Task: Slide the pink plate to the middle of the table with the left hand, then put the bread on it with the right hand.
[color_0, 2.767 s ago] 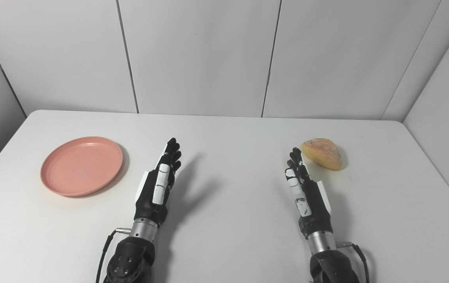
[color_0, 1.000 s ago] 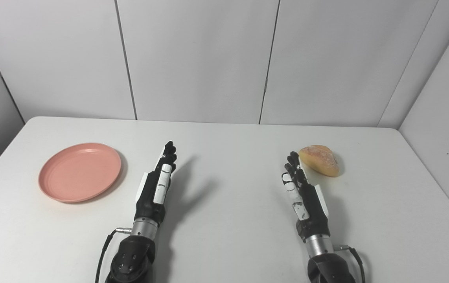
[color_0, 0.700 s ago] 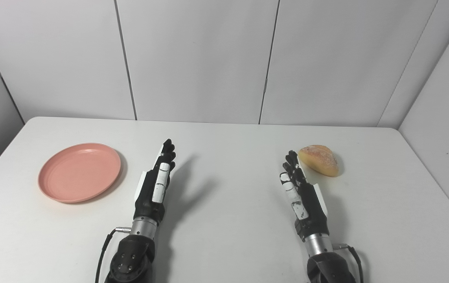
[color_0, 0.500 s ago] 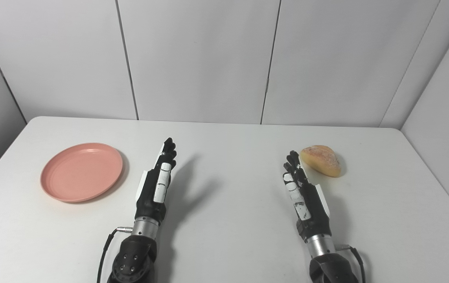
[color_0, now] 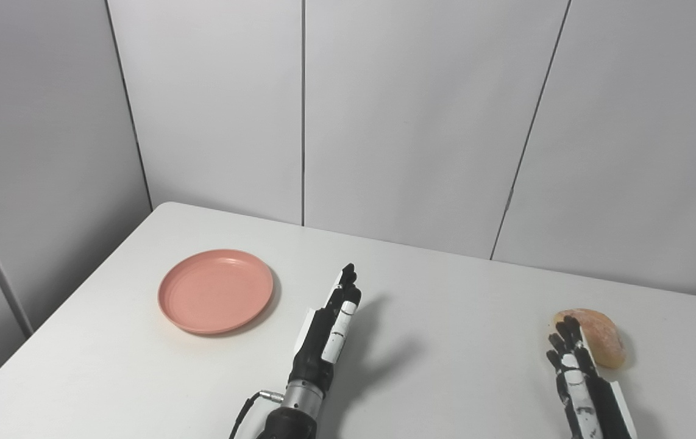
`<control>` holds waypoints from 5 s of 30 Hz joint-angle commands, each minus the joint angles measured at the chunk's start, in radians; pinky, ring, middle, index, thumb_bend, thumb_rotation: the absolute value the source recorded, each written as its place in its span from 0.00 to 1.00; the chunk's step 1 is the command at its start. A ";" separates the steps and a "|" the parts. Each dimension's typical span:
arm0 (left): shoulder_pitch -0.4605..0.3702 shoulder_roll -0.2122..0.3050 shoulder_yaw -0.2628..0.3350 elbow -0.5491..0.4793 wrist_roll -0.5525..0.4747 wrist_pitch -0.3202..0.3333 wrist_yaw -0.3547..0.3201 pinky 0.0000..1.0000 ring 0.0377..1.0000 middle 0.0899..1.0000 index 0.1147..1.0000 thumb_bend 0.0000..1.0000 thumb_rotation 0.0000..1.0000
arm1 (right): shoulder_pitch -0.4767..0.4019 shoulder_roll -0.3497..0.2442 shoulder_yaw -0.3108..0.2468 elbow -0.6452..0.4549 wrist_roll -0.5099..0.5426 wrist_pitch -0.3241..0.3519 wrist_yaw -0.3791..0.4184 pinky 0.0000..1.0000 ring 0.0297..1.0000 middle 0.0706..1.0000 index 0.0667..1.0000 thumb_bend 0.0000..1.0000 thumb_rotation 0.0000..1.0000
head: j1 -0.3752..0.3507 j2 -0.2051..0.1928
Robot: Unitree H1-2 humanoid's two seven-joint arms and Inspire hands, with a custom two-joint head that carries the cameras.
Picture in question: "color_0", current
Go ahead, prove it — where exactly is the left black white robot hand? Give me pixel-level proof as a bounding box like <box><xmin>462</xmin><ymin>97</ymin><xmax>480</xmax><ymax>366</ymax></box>
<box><xmin>290</xmin><ymin>263</ymin><xmax>363</xmax><ymax>394</ymax></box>

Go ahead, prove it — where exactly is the pink round plate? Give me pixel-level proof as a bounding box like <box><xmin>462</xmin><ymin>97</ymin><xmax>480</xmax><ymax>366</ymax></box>
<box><xmin>158</xmin><ymin>249</ymin><xmax>275</xmax><ymax>335</ymax></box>

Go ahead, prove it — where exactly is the golden bread roll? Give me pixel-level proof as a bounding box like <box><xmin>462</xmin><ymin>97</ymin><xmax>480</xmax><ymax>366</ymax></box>
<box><xmin>553</xmin><ymin>309</ymin><xmax>628</xmax><ymax>369</ymax></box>

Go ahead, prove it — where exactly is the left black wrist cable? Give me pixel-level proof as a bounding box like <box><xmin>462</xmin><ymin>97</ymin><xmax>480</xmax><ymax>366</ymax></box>
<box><xmin>229</xmin><ymin>390</ymin><xmax>285</xmax><ymax>439</ymax></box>

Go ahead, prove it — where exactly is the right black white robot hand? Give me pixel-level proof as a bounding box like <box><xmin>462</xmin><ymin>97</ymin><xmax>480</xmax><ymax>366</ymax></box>
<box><xmin>546</xmin><ymin>316</ymin><xmax>639</xmax><ymax>439</ymax></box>

